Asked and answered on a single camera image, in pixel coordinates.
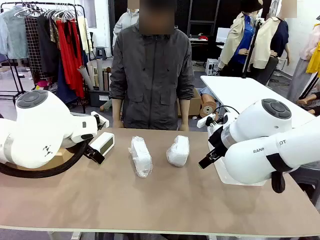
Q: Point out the white computer case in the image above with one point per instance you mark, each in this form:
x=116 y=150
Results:
x=212 y=66

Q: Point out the brown kraft paper roll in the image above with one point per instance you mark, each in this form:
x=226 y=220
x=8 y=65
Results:
x=208 y=106

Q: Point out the dark storage bin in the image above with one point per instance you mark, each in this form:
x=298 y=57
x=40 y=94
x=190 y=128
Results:
x=98 y=98

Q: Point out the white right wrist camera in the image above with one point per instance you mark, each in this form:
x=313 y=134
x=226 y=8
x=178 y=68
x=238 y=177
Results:
x=203 y=122

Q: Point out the beige paper roll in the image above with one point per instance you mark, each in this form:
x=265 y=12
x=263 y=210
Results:
x=93 y=75

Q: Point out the light blue shirt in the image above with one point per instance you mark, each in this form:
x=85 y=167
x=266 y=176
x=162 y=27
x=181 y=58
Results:
x=15 y=32

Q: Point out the white table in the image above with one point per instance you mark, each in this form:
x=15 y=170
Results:
x=237 y=92

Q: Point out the person's left forearm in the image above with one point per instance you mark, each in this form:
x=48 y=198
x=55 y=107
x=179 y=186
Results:
x=184 y=112

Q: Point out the mannequin pink top yellow cloth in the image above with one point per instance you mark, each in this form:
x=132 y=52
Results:
x=307 y=62

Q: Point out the short bubble-wrapped clock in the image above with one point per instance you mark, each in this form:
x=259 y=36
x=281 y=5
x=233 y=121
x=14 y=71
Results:
x=178 y=152

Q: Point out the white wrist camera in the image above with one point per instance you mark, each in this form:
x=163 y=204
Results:
x=106 y=122
x=203 y=122

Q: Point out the large brown cardboard box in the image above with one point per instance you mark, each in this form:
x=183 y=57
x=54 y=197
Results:
x=193 y=102

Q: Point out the gray plastic stool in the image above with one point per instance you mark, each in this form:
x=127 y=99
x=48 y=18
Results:
x=101 y=52

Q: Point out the white digital clock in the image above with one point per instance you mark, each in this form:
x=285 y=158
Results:
x=105 y=141

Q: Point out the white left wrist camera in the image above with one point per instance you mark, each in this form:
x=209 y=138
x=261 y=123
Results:
x=106 y=122

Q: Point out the person's right forearm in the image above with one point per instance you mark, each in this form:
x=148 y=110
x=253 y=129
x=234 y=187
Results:
x=117 y=110

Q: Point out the black hanging garment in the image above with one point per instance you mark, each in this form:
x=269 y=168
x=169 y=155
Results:
x=47 y=45

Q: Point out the person's right hand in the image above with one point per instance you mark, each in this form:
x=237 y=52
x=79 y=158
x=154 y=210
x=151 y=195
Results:
x=118 y=124

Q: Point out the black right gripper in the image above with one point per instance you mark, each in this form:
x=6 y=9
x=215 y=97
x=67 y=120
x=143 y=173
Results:
x=217 y=140

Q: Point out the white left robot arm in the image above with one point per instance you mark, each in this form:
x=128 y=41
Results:
x=37 y=125

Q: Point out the mannequin cream jacket navy top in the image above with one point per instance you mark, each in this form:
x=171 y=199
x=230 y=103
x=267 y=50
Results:
x=272 y=45

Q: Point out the person in gray jacket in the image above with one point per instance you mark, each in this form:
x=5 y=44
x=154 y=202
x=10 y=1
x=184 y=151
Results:
x=150 y=80

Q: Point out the tall gray cardboard tube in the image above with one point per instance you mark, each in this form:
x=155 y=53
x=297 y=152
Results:
x=100 y=75

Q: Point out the mannequin beige coat blue shirt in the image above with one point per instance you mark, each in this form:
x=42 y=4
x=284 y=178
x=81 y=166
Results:
x=240 y=37

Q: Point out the black plastic stool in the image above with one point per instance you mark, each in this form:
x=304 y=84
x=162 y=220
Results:
x=306 y=178

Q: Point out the slanted gray cardboard tube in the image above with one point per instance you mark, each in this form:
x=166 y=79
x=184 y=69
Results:
x=86 y=78

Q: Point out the long bubble-wrapped clock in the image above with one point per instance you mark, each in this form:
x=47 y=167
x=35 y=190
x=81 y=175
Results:
x=141 y=157

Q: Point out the small red object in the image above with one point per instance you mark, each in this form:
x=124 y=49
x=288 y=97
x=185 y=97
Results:
x=203 y=38

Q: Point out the white monitor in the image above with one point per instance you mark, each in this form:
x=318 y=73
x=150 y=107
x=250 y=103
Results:
x=223 y=35

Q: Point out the black tripod pole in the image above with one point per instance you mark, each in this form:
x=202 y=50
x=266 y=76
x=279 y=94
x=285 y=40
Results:
x=252 y=50

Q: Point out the dark checkered dress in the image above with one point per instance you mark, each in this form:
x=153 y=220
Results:
x=32 y=45

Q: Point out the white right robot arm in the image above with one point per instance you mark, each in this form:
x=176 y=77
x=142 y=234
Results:
x=262 y=160

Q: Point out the brown cardboard tube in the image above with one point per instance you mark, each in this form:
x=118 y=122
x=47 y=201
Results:
x=106 y=80

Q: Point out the person in light hoodie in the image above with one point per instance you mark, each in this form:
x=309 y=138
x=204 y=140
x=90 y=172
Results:
x=125 y=22

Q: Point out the person's left hand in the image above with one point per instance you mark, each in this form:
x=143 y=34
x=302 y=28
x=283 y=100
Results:
x=184 y=127

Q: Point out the navy hanging garment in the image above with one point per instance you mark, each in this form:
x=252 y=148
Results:
x=65 y=90

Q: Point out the cream hanging garment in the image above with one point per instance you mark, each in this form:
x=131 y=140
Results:
x=83 y=35

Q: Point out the black clothes rack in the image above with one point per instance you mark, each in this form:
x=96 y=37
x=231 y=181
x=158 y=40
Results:
x=30 y=3

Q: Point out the clear plastic container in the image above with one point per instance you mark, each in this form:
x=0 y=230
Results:
x=221 y=172

